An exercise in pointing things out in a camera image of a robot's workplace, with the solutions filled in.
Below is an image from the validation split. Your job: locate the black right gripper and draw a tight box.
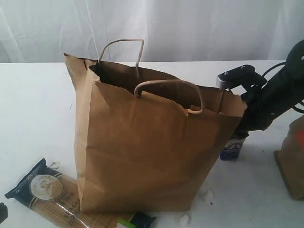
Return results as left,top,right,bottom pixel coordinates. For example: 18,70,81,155
217,64,292,136

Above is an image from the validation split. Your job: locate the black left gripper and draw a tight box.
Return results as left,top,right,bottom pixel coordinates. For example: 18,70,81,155
0,202,8,219

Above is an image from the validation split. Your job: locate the small white milk carton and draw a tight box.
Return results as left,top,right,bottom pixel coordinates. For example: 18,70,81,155
219,133,248,161

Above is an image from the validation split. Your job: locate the brown pouch with orange label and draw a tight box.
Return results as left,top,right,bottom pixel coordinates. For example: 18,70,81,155
274,116,304,200

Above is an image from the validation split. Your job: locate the brown paper shopping bag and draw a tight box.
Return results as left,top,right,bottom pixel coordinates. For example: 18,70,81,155
64,54,247,212

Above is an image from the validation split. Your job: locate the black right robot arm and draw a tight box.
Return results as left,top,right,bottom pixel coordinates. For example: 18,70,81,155
217,41,304,139

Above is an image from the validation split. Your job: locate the spaghetti packet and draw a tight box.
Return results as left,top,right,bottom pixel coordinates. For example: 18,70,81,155
4,159,156,228

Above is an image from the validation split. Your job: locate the white crumpled ball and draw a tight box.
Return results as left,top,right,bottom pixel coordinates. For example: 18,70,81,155
180,212,191,227
200,190,214,202

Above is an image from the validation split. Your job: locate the white backdrop curtain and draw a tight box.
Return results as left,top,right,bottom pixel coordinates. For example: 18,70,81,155
0,0,304,63

